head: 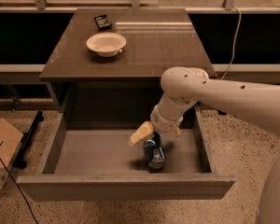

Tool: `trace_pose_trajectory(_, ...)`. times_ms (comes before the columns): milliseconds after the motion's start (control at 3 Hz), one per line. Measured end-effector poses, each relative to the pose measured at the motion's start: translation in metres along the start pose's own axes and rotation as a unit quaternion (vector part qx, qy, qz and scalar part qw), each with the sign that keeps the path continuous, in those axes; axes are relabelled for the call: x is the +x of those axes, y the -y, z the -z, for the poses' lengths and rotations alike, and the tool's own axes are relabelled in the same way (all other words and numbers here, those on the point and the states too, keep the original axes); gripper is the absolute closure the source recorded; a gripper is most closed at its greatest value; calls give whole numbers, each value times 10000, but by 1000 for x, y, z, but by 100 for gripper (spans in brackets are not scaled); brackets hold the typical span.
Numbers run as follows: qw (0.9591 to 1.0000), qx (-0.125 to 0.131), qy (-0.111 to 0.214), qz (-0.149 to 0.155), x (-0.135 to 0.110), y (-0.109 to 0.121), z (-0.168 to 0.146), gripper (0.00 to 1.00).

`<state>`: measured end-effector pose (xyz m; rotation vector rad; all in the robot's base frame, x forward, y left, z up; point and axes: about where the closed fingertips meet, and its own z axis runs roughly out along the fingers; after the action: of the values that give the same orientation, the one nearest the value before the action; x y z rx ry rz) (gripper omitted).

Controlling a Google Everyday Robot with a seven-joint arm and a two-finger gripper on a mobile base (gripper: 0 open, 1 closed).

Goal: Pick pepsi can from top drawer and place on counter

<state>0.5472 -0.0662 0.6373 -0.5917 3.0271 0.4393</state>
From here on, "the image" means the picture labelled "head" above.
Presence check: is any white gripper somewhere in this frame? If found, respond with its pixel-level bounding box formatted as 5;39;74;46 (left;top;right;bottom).
129;105;183;147

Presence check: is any blue pepsi can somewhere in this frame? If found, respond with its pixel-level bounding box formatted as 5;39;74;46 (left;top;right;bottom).
143;132;166;170

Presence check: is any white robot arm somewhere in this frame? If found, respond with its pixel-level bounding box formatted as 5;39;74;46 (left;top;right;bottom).
130;67;280;224

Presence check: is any grey cabinet with counter top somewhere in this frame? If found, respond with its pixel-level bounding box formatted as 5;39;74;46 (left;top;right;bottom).
40;8;215;129

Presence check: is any white paper bowl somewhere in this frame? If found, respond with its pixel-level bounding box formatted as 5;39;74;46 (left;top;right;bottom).
86;32;126;57

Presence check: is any black snack packet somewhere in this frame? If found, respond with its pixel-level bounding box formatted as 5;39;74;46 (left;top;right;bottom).
94;15;112;31

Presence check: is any black stand foot left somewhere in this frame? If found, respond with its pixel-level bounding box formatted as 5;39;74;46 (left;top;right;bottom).
12;111;44;169

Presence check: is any cardboard box at left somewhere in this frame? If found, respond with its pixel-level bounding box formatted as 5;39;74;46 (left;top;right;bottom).
0;115;23;189

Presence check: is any white cable at window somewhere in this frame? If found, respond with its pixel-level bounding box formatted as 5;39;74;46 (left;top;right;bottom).
219;7;243;81

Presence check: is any black cable on floor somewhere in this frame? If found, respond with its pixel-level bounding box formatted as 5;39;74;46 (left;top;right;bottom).
0;144;40;224

